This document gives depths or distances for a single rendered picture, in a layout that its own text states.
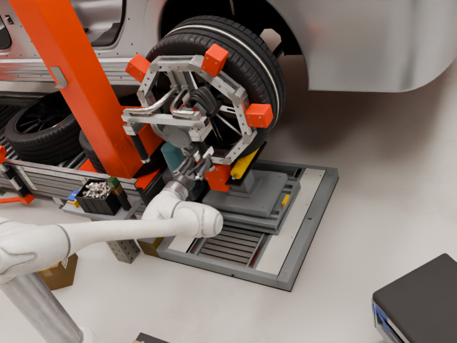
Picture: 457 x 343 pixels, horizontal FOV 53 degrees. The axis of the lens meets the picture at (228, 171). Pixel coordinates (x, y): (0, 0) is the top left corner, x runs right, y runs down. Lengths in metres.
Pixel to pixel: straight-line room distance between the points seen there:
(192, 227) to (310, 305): 0.94
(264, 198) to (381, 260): 0.66
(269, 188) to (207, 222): 1.03
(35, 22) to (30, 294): 1.13
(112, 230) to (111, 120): 0.98
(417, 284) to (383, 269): 0.48
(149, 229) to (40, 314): 0.40
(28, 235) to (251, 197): 1.47
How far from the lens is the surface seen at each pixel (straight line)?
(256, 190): 2.49
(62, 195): 3.26
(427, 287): 1.87
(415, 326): 1.79
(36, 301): 1.47
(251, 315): 2.28
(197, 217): 1.49
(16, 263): 1.20
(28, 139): 3.32
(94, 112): 2.20
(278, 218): 2.39
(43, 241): 1.22
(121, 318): 2.54
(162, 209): 1.58
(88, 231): 1.34
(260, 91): 1.91
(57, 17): 2.08
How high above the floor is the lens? 1.88
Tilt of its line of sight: 38 degrees down
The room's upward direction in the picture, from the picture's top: 19 degrees counter-clockwise
